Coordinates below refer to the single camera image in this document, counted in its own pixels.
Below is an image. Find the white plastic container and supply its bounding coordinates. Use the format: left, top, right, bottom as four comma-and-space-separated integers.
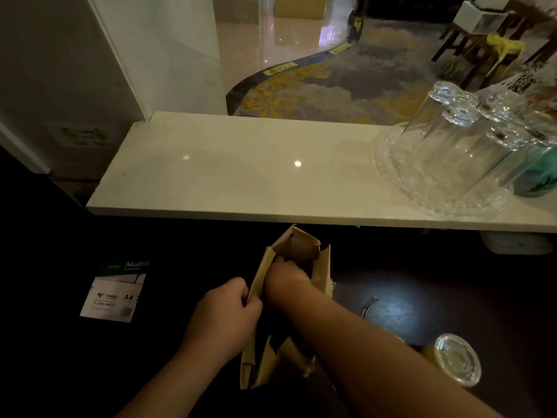
480, 231, 554, 256

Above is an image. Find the person's left forearm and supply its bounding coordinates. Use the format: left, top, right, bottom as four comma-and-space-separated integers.
115, 339, 244, 418

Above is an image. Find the black white spotted vase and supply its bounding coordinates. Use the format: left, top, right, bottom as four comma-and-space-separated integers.
500, 56, 557, 110

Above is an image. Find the person's right forearm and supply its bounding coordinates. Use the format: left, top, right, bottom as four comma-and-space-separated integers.
266, 286, 503, 418

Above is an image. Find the white green paper ream box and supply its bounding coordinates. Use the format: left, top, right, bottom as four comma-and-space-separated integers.
79, 259, 151, 324

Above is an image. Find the dark wooden chair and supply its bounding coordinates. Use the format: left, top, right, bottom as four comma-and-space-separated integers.
431, 10, 523, 90

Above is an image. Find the yellow ribbon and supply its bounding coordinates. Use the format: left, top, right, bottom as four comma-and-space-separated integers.
484, 33, 526, 79

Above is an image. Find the white wall sticker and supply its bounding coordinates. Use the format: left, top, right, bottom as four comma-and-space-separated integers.
44, 122, 123, 148

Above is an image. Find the person's right hand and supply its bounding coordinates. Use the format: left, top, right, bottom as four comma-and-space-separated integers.
263, 257, 315, 309

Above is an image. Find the round cut glass tray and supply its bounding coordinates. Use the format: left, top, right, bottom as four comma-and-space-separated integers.
374, 122, 515, 221

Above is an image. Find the person's left hand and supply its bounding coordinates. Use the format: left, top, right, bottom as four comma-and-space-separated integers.
180, 277, 264, 358

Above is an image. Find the cluster of upturned clear glasses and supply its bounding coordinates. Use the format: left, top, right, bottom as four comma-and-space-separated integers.
402, 81, 557, 201

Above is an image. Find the brown cardboard box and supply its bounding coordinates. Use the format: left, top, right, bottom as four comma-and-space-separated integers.
239, 225, 334, 390

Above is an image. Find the white square box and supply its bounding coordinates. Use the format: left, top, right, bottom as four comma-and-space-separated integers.
453, 0, 508, 36

